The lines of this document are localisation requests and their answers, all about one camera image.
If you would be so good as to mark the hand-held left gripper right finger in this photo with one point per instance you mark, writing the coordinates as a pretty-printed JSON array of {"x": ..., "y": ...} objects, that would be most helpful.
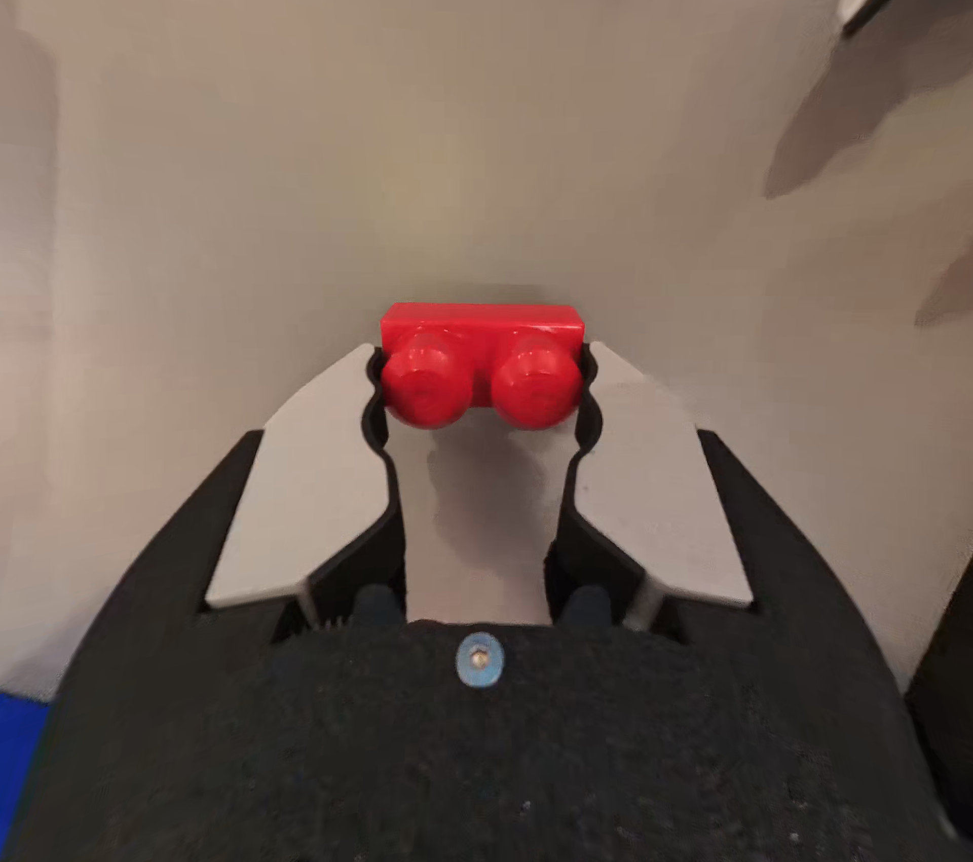
[{"x": 654, "y": 497}]

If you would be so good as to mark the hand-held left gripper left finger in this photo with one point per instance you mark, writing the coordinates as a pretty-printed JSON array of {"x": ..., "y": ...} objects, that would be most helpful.
[{"x": 304, "y": 497}]

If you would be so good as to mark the red two-stud building block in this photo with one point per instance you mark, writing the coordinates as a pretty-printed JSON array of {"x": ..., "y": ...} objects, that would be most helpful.
[{"x": 486, "y": 330}]

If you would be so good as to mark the blue plastic bin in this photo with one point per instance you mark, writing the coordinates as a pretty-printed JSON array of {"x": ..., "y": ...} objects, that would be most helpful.
[{"x": 19, "y": 763}]

